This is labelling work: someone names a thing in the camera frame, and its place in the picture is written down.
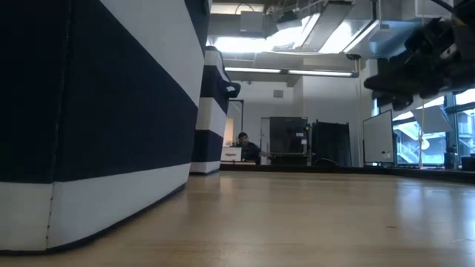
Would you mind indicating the ceiling light strip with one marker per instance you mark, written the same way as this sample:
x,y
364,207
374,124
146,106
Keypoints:
x,y
319,73
252,70

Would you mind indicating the grey ceiling unit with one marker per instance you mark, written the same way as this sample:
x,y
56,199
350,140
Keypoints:
x,y
252,22

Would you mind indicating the navy white striped fabric bin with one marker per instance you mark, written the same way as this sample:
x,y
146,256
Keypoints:
x,y
211,111
104,118

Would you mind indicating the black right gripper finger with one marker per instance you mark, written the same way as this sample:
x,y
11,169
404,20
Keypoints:
x,y
404,79
395,102

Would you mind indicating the white printed box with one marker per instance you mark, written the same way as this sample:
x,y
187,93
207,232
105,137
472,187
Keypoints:
x,y
231,154

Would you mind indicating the black covered cabinet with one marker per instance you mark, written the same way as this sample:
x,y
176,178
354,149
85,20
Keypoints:
x,y
331,142

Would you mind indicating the hanging white paper sheet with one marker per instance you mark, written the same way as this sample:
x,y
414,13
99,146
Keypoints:
x,y
432,120

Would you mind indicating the whiteboard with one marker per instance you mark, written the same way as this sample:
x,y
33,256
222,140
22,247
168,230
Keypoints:
x,y
378,137

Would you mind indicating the silver ventilation duct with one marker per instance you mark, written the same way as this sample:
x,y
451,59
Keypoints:
x,y
334,26

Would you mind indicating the black aluminium table frame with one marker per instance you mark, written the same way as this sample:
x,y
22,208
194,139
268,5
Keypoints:
x,y
334,169

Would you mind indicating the person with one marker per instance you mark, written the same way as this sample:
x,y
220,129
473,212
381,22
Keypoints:
x,y
250,150

